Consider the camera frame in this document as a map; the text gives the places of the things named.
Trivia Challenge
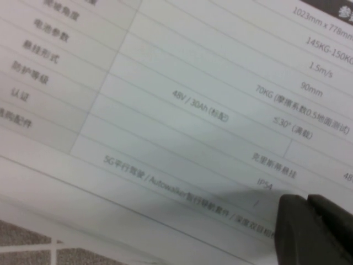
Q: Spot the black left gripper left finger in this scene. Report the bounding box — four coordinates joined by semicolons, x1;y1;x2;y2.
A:
275;194;340;265

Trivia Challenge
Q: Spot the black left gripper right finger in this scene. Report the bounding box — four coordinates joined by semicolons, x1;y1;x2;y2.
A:
308;194;353;265

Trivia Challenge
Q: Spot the robot brochure with classroom cover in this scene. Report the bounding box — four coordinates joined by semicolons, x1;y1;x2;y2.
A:
0;0;353;265

